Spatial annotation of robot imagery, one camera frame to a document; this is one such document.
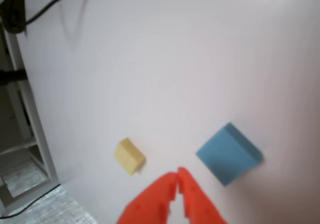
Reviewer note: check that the black horizontal bar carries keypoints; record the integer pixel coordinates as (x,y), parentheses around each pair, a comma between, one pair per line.
(12,76)

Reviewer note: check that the dark camera stand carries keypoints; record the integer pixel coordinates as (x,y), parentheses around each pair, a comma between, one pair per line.
(15,16)

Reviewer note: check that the blue foam cuboid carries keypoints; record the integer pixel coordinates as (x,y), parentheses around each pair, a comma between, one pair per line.
(225,156)

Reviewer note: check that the yellow foam cuboid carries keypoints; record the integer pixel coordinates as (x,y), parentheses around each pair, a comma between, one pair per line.
(127,156)

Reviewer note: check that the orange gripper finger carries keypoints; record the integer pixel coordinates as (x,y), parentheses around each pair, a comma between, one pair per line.
(197,206)

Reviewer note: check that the orange gripper finger with sticker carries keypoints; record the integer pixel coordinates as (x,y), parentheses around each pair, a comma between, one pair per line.
(150,204)

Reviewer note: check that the white shelf frame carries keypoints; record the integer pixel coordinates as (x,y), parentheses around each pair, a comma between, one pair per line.
(37,123)

